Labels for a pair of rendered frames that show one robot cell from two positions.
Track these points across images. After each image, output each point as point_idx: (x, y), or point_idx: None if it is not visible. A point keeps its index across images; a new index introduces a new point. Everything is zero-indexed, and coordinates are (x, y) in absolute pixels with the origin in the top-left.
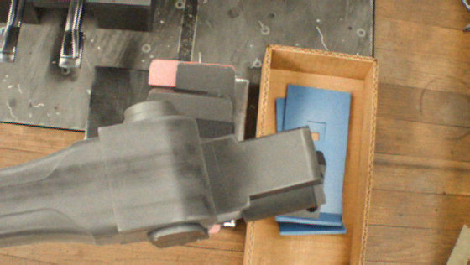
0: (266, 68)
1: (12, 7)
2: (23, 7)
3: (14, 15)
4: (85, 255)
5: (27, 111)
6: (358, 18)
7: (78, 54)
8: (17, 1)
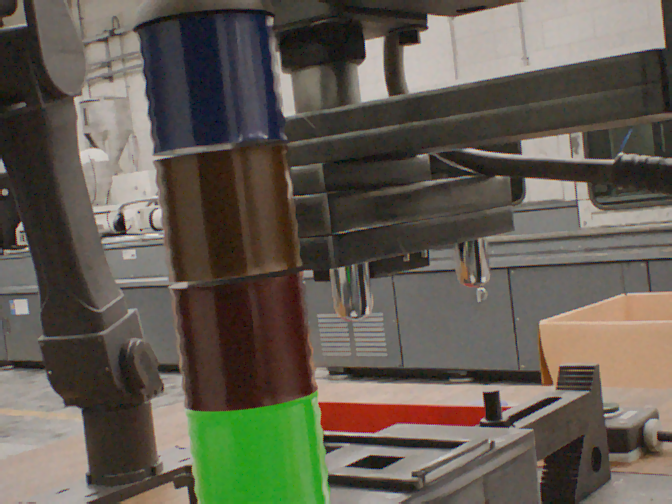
0: None
1: (337, 432)
2: (332, 445)
3: (325, 438)
4: None
5: None
6: None
7: (185, 465)
8: (346, 438)
